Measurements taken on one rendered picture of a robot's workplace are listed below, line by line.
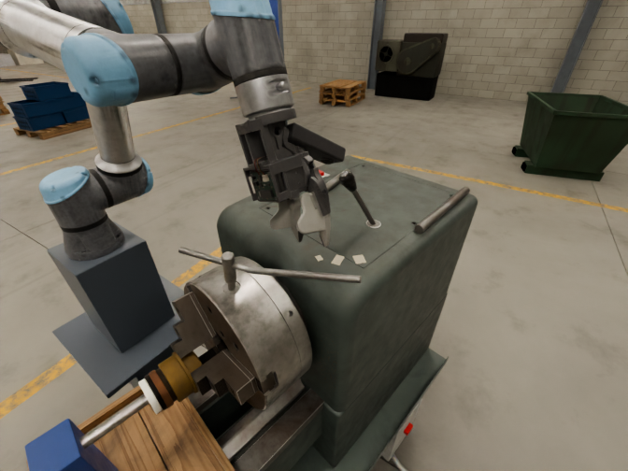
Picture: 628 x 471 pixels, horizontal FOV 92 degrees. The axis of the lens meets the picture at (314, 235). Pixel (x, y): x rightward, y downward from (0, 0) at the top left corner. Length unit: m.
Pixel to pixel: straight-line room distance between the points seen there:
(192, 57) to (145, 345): 0.98
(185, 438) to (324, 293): 0.48
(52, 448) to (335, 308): 0.50
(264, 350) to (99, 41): 0.50
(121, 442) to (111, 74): 0.76
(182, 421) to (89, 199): 0.62
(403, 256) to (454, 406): 1.40
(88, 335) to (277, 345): 0.90
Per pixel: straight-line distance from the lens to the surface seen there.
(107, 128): 0.96
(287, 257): 0.66
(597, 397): 2.41
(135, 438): 0.92
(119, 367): 1.23
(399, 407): 1.27
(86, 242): 1.06
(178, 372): 0.67
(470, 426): 1.96
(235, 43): 0.45
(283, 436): 0.85
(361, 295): 0.57
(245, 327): 0.58
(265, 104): 0.43
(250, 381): 0.63
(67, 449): 0.69
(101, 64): 0.45
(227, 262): 0.55
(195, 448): 0.86
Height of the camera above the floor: 1.65
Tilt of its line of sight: 35 degrees down
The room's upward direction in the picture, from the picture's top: straight up
